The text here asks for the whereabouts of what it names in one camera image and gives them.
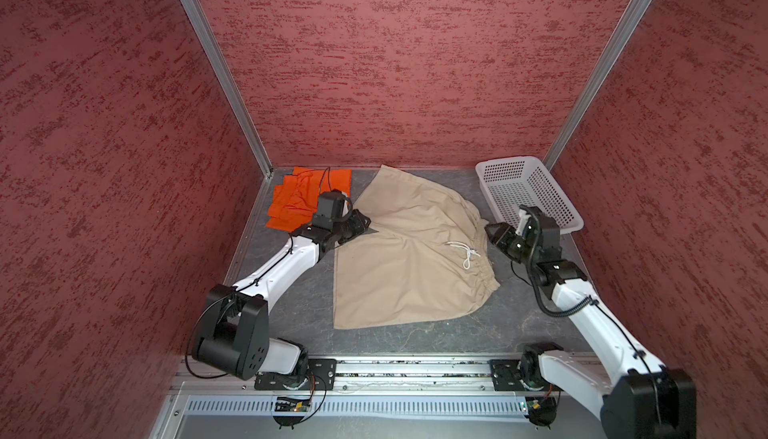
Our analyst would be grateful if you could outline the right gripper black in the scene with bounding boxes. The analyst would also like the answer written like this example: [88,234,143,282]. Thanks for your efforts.
[482,220,537,265]

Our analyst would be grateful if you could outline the white plastic laundry basket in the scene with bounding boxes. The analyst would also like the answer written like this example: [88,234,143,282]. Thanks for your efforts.
[475,156,584,235]

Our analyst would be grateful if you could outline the orange shorts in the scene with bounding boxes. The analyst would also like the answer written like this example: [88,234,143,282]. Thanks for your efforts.
[266,167,352,232]

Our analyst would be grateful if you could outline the beige shorts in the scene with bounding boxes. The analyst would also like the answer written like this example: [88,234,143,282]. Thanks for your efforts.
[333,166,500,330]

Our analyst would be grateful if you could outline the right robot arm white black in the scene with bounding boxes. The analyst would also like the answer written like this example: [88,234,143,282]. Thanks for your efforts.
[485,209,696,438]

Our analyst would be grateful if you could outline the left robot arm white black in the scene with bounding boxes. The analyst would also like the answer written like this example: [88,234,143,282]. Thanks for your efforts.
[185,209,372,388]

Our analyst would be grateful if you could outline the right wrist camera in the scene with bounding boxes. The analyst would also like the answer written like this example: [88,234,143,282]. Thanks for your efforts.
[517,205,561,249]

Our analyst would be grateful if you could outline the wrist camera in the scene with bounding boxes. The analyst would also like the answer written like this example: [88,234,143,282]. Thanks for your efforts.
[517,205,561,249]
[315,190,352,222]

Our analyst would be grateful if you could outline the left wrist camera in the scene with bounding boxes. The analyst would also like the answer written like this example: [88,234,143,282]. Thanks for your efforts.
[315,190,352,222]

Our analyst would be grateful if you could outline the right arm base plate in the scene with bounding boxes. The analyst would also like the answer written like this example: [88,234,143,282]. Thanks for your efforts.
[489,356,551,392]

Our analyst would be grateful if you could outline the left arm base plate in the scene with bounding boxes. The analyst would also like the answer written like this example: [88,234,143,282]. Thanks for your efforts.
[254,358,338,393]

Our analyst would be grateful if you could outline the aluminium mounting rail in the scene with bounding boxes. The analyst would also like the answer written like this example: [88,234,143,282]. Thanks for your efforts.
[170,354,656,396]

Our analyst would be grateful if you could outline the right controller board with wires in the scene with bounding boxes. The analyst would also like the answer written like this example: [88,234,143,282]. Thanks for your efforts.
[525,386,559,429]

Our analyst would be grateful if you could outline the controller board with wires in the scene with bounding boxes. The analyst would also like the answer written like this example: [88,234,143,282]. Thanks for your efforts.
[525,386,559,429]
[272,373,328,430]

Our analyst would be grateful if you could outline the left controller board with wires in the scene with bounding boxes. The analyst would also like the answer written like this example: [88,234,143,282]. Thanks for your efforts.
[272,373,328,430]

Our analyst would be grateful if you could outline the white slotted cable duct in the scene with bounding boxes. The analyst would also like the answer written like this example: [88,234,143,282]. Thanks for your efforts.
[184,395,528,422]

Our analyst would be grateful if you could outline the right corner aluminium post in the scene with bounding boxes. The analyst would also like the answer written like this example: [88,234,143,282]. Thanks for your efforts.
[543,0,653,170]

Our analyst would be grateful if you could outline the corner aluminium post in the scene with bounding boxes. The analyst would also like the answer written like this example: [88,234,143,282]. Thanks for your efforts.
[179,0,274,179]
[543,0,653,170]

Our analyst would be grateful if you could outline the left corner aluminium post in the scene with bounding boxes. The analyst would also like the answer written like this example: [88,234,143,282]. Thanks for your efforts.
[179,0,274,179]

